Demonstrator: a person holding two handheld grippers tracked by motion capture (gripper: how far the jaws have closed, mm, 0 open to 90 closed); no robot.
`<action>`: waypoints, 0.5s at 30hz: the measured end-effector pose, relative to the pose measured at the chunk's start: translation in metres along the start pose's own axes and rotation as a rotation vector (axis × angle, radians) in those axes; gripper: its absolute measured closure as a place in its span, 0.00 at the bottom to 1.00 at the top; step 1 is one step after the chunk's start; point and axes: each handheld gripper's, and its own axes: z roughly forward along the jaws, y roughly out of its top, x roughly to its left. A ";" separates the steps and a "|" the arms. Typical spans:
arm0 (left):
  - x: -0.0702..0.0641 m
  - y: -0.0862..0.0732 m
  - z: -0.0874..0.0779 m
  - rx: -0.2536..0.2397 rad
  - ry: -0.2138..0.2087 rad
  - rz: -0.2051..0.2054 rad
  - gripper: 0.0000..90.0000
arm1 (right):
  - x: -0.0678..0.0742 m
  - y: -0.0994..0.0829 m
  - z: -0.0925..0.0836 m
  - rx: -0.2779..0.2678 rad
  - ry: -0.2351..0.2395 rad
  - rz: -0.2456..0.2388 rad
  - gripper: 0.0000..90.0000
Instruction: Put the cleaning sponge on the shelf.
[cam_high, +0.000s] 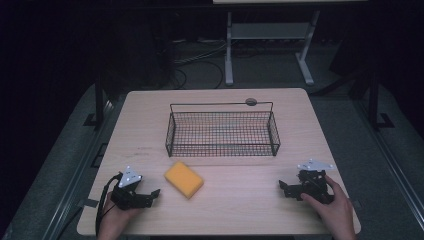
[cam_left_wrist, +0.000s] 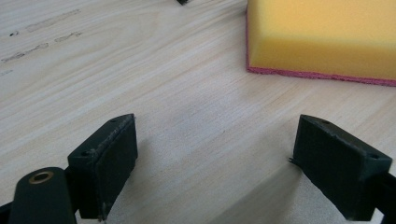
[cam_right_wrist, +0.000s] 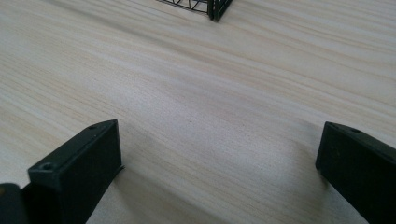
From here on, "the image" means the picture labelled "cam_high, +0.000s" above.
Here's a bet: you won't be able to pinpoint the grey metal floor rail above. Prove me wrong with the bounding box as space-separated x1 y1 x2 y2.
41 99 116 240
353 99 424 233

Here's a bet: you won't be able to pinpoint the black wire basket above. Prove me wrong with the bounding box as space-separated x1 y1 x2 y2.
165 101 282 158

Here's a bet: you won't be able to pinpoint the person's right hand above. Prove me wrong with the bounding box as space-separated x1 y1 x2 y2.
300 174 358 240

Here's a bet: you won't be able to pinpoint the black metal stand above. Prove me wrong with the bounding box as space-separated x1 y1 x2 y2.
83 71 109 129
366 66 395 131

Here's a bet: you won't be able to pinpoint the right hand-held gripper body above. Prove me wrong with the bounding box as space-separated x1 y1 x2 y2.
296 158 336 205

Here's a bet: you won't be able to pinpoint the grey tape strip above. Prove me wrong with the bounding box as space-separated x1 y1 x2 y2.
80 198 100 209

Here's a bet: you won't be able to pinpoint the person's left hand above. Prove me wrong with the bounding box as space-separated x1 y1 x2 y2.
96 192 142 240

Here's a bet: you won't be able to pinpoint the white metal desk frame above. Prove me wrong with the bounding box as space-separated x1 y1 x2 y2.
224 9 322 87

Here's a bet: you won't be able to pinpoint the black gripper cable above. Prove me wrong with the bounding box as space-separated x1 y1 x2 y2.
94 172 124 237

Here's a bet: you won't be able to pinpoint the black floor cables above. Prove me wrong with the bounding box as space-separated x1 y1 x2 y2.
168 38 228 90

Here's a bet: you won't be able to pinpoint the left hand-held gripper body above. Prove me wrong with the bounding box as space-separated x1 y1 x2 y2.
110 165 150 211

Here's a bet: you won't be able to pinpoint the yellow sponge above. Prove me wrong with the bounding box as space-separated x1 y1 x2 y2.
163 161 205 200

